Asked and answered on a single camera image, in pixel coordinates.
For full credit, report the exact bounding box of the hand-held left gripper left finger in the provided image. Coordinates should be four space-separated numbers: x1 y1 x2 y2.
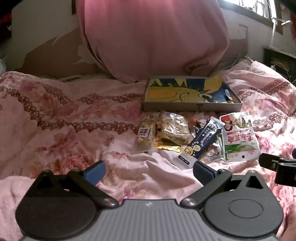
30 160 120 208

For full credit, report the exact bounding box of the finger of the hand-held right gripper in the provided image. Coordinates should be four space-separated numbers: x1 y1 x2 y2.
258 152 296 185

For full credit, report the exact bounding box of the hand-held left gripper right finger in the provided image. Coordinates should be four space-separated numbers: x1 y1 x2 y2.
180 161 269 208

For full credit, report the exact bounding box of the small clear packet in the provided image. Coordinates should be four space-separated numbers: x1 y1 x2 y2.
206 137 223 163

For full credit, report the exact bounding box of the dark blue stick packet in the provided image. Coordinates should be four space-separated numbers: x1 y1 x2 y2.
178 116 226 168

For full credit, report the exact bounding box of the white green snack packet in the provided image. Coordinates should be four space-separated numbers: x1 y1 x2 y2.
219 112 260 162

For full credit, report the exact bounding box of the yellow foil packet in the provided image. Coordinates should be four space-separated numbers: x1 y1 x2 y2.
154 139 181 153

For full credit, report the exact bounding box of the dark candy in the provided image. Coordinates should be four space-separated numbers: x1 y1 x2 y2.
193 120 204 135

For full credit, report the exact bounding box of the clear cracker packet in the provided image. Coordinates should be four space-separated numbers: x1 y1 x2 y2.
157 111 191 145

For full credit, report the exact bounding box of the clear puffed cereal bar packet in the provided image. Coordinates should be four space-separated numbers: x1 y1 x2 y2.
136 115 156 154

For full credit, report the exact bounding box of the grey shallow box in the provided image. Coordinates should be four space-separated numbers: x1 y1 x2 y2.
142 75 243 112

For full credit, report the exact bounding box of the pink fleece cloth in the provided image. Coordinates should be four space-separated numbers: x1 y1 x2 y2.
0 175 44 241

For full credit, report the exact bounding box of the yellow blue printed paper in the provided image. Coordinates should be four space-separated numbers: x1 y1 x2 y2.
147 75 232 103

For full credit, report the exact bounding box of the dark nightstand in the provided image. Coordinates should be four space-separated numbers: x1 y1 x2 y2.
262 46 296 77

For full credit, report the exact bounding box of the pink pillow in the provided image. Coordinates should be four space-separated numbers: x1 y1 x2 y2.
76 0 230 84

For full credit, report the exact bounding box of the window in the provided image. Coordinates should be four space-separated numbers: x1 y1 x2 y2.
222 0 289 26

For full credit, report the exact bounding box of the dark printed cloth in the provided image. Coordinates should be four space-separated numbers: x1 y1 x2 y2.
0 11 13 47

